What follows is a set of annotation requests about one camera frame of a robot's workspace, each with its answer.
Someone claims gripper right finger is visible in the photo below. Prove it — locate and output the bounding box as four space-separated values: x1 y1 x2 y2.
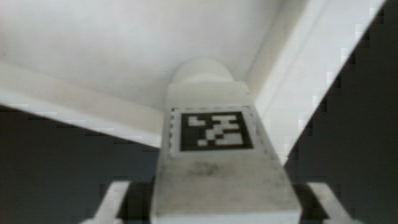
293 182 364 224

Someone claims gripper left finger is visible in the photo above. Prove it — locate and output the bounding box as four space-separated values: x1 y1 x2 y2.
78 179 156 224

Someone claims white square tabletop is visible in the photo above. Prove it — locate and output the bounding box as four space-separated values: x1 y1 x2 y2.
0 0 387 156

